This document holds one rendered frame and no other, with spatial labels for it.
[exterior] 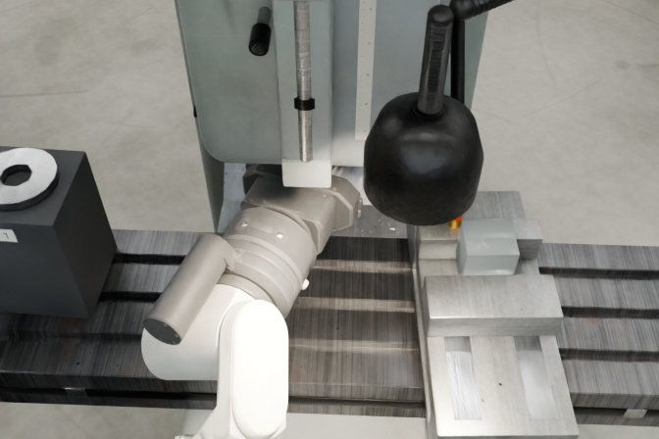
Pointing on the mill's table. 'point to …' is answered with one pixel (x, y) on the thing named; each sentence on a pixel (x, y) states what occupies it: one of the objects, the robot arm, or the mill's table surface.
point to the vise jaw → (490, 306)
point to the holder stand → (51, 233)
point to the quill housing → (354, 71)
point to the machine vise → (488, 347)
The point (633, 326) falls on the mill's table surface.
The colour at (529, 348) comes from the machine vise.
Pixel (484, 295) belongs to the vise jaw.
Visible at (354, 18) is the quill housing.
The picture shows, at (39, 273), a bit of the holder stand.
